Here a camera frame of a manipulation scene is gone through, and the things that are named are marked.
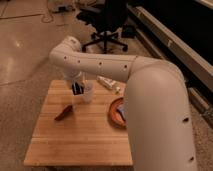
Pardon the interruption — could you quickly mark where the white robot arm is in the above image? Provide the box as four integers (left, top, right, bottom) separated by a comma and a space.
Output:
49, 36, 198, 171

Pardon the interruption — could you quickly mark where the white ceramic cup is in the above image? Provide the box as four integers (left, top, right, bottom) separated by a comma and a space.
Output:
83, 81, 94, 102

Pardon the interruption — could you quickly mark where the white toy box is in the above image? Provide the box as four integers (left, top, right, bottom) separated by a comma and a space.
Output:
97, 76, 121, 94

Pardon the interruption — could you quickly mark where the wooden table board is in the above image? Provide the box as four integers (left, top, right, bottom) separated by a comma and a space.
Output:
24, 80, 132, 166

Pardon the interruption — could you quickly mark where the orange bowl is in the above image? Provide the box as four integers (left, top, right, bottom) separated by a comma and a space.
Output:
107, 97, 126, 129

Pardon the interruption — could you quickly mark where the blue cloth in bowl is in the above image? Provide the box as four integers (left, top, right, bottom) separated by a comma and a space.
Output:
117, 104, 126, 121

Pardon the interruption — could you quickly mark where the small black box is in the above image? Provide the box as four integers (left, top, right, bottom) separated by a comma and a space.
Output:
121, 25, 136, 38

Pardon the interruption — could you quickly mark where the black office chair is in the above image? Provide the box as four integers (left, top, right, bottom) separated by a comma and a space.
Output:
76, 0, 128, 54

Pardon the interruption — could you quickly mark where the long wall rail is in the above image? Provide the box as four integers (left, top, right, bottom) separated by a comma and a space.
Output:
128, 6, 213, 129

